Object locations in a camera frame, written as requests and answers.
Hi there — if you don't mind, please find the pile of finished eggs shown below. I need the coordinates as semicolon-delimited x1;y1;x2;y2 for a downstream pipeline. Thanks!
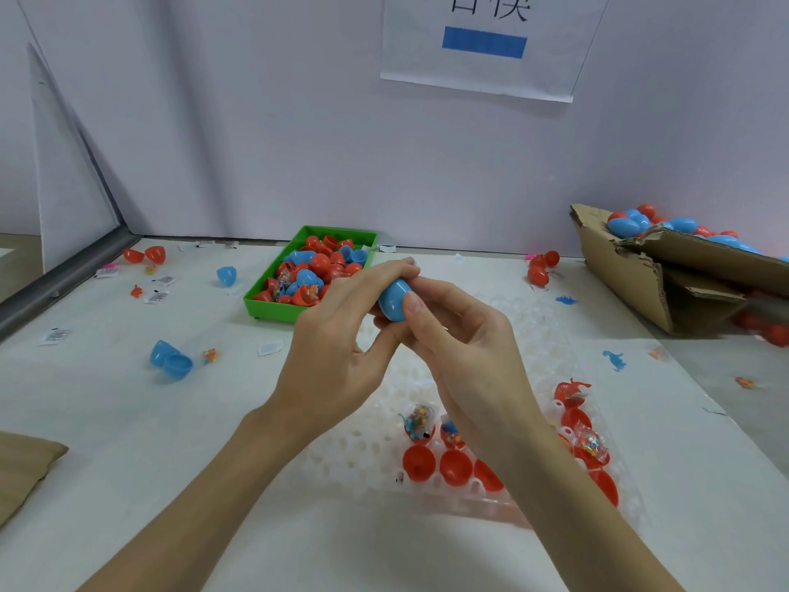
607;204;789;257

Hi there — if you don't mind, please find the white paper sign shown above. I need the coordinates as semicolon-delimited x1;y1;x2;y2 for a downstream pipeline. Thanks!
380;0;613;104

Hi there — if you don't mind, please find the person's left forearm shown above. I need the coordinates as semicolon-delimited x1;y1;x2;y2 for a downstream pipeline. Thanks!
80;406;310;592

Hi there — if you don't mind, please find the grey metal rail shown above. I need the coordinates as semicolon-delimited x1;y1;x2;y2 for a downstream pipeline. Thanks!
0;228;137;340

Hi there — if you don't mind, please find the person's right forearm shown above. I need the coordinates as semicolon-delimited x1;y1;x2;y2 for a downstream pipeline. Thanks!
493;419;685;592

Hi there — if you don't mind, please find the person's right hand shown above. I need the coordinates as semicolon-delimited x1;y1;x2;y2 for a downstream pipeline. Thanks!
397;275;552;466

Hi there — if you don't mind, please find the person's left hand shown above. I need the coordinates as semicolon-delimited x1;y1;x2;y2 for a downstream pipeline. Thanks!
256;257;421;449

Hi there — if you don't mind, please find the flat brown cardboard sheet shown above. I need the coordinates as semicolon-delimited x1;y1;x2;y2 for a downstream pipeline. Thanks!
0;431;69;531

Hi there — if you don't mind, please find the clear triangular panel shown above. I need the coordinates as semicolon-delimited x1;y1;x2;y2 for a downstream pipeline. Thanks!
27;45;122;276

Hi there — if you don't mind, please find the green plastic tray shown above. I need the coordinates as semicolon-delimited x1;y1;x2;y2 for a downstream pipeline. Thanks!
244;225;379;324

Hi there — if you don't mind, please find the clear plastic egg tray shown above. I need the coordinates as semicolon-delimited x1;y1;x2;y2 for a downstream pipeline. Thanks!
302;283;643;525

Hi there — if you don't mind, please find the cardboard box of capsules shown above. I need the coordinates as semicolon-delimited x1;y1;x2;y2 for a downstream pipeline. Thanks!
570;203;789;336

